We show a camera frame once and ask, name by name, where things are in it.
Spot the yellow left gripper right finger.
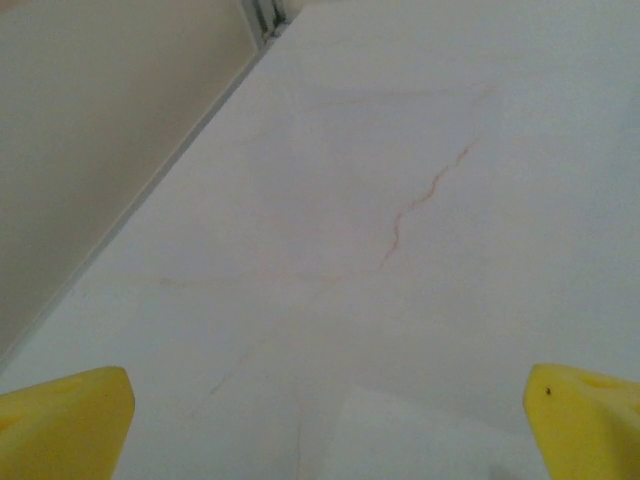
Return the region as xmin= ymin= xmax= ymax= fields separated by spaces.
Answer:
xmin=522 ymin=363 xmax=640 ymax=480

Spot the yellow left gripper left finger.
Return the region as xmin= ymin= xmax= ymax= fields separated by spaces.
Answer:
xmin=0 ymin=366 xmax=136 ymax=480

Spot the aluminium side rail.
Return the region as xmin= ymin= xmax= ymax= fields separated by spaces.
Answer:
xmin=0 ymin=29 xmax=281 ymax=374

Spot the aluminium frame post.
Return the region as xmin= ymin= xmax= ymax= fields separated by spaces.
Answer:
xmin=241 ymin=0 xmax=301 ymax=49

